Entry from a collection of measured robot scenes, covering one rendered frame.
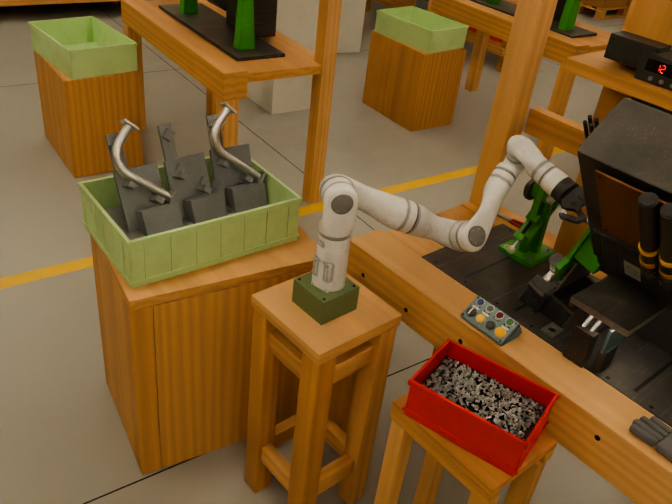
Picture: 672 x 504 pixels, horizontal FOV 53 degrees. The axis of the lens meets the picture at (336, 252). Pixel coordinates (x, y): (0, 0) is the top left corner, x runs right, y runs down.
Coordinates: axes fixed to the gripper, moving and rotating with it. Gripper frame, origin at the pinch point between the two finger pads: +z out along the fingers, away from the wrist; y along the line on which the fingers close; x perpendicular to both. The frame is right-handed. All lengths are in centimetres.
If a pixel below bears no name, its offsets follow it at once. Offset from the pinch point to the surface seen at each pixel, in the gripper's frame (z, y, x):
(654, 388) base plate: 41.9, -22.0, 5.2
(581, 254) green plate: 5.4, -10.9, -4.2
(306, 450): -7, -108, 2
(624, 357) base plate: 30.9, -21.1, 10.3
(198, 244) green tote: -74, -91, -19
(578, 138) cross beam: -31.1, 21.9, 26.6
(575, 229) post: -11.3, 0.7, 35.1
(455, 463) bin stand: 27, -71, -21
